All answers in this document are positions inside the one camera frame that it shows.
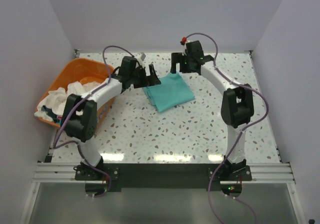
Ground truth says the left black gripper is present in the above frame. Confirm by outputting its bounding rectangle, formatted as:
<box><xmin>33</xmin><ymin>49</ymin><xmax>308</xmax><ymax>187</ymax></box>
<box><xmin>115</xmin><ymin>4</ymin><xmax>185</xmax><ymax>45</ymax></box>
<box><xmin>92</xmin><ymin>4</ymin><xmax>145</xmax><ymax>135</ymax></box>
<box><xmin>129</xmin><ymin>64</ymin><xmax>161</xmax><ymax>89</ymax></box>

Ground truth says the teal t shirt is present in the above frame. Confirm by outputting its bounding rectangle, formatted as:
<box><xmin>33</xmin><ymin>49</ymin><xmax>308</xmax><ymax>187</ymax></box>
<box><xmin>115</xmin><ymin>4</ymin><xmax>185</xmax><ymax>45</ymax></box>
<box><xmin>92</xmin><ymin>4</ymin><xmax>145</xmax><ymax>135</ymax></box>
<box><xmin>143</xmin><ymin>73</ymin><xmax>195</xmax><ymax>113</ymax></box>

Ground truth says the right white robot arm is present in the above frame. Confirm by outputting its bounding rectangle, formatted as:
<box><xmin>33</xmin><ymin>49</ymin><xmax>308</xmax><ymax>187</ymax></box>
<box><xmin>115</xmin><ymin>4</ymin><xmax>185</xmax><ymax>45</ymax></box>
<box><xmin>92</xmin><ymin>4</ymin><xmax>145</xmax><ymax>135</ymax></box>
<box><xmin>170</xmin><ymin>37</ymin><xmax>254</xmax><ymax>181</ymax></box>

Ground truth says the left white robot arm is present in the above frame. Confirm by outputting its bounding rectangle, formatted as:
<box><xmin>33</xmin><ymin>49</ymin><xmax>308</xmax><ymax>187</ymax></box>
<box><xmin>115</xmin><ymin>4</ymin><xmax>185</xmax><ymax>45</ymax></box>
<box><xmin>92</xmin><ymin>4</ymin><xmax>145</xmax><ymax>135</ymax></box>
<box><xmin>60</xmin><ymin>52</ymin><xmax>161</xmax><ymax>180</ymax></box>

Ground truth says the orange plastic laundry basket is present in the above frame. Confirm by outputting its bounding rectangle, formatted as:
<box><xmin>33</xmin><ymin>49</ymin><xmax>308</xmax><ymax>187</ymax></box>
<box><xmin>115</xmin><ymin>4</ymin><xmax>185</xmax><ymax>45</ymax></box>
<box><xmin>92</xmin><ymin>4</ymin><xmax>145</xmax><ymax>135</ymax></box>
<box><xmin>37</xmin><ymin>57</ymin><xmax>114</xmax><ymax>129</ymax></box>

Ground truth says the white crumpled shirt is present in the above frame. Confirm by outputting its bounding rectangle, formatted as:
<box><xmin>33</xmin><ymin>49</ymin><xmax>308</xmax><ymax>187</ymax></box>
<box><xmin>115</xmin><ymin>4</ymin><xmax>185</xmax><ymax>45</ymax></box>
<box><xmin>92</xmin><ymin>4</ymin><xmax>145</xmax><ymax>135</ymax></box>
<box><xmin>34</xmin><ymin>81</ymin><xmax>100</xmax><ymax>123</ymax></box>

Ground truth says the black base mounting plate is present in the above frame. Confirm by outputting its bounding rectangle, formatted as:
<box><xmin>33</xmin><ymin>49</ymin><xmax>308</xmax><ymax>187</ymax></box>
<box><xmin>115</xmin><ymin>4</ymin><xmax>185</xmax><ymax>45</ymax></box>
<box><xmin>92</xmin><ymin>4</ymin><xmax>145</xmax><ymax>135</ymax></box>
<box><xmin>73</xmin><ymin>163</ymin><xmax>253</xmax><ymax>194</ymax></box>

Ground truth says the dark blue shirt in basket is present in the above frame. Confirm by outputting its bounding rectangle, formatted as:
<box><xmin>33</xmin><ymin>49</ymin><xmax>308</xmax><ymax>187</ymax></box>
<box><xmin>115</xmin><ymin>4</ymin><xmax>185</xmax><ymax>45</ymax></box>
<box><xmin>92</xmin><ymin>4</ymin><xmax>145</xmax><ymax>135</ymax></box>
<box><xmin>41</xmin><ymin>105</ymin><xmax>60</xmax><ymax>123</ymax></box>

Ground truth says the aluminium frame rail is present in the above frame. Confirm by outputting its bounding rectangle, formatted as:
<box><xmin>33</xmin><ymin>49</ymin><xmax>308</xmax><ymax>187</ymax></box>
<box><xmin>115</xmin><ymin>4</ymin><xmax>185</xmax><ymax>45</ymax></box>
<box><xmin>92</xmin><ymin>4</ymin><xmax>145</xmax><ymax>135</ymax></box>
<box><xmin>32</xmin><ymin>162</ymin><xmax>295</xmax><ymax>184</ymax></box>

